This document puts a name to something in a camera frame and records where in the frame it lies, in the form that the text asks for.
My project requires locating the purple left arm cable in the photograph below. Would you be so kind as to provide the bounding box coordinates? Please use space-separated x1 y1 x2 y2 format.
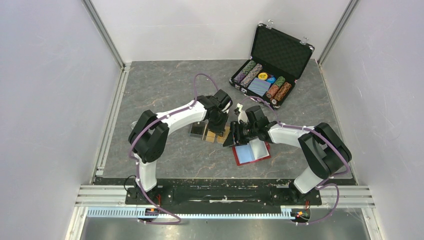
127 73 220 226

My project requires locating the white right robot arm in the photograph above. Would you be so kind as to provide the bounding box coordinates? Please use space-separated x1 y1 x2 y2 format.
223 104 352 204

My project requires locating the yellow dealer button chip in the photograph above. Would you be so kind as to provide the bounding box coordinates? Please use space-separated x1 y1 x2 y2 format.
257 72 269 81

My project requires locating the clear acrylic card tray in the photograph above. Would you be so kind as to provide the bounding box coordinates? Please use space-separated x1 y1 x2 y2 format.
188 121 230 145

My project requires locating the blue playing card deck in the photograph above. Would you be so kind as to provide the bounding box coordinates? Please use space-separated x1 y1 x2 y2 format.
247 77 272 97

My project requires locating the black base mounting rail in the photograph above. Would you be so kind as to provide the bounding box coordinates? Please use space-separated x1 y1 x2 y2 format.
93 177 357 215

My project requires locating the black VIP card stack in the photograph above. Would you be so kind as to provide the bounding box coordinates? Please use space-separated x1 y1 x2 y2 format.
189 121 206 139

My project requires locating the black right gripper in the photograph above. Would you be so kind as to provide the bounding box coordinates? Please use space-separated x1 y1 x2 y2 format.
223 121 258 147

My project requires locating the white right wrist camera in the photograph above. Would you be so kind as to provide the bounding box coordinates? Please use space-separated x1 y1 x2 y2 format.
234 103 249 123

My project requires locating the gold card stack middle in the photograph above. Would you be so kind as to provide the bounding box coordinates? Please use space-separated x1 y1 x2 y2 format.
204 130 217 143

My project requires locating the gold VIP card stack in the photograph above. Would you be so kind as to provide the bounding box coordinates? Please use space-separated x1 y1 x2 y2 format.
216 125 230 144

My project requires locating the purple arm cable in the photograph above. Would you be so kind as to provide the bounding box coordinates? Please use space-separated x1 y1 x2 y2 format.
239 96 351 226
127 73 220 226

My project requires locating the black poker chip case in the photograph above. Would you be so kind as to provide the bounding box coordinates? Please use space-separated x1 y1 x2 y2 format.
229 20 315 110

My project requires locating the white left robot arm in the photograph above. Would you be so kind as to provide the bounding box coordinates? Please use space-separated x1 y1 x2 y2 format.
128 89 232 204

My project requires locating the red leather card holder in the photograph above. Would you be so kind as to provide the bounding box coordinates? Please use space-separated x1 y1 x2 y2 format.
232 138 271 166

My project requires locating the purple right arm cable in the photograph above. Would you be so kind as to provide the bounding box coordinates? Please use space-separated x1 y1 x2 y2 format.
239 96 351 226

